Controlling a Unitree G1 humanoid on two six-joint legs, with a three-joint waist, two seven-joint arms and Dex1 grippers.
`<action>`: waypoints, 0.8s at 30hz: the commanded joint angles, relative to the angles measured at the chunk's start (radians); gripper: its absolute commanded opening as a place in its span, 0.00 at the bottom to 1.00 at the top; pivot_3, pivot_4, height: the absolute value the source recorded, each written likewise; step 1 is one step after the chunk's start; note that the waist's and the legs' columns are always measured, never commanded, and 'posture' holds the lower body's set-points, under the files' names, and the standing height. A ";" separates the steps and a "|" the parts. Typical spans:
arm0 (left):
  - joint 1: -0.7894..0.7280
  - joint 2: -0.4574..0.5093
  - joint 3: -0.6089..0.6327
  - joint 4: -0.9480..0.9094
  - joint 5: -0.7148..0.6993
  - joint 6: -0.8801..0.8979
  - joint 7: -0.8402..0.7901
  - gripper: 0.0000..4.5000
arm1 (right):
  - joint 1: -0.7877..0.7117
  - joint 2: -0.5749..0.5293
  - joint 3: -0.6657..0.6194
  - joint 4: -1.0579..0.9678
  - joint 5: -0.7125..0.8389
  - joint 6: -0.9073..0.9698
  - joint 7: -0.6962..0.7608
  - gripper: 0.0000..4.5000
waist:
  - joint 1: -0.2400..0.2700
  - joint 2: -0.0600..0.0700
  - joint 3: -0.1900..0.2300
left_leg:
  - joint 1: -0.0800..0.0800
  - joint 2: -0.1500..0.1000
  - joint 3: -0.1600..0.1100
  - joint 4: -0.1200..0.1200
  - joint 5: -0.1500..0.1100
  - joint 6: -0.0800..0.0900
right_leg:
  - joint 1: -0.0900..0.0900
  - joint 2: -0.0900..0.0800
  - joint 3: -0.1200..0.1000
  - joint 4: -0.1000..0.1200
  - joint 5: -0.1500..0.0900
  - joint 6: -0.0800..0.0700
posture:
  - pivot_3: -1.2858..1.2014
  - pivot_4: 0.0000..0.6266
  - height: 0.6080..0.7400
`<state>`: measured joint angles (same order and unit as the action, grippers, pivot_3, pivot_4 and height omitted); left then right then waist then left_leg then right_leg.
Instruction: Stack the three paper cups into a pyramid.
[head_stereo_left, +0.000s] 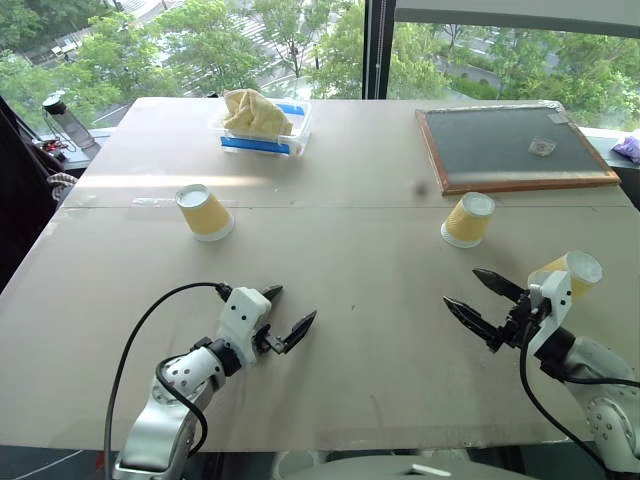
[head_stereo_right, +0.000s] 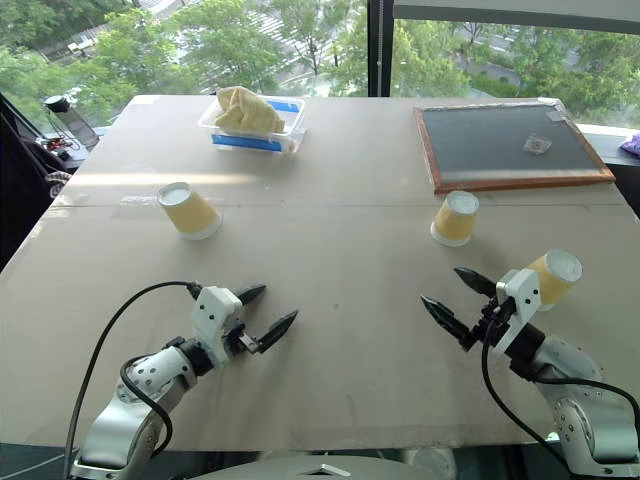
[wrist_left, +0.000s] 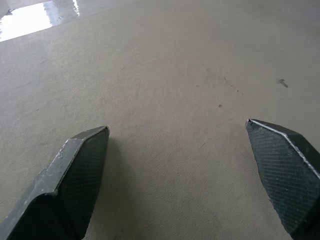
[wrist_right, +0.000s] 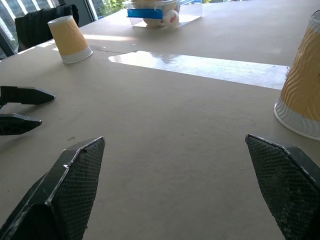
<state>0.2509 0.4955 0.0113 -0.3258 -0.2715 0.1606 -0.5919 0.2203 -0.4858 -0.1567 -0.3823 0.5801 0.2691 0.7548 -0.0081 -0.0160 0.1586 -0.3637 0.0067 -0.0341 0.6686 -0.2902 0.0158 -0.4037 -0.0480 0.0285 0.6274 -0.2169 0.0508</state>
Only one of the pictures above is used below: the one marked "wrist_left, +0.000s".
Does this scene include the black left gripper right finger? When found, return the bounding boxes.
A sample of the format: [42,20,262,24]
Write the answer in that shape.
[245,118,320,240]

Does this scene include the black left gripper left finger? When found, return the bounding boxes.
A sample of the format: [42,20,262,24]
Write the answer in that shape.
[0,125,110,240]

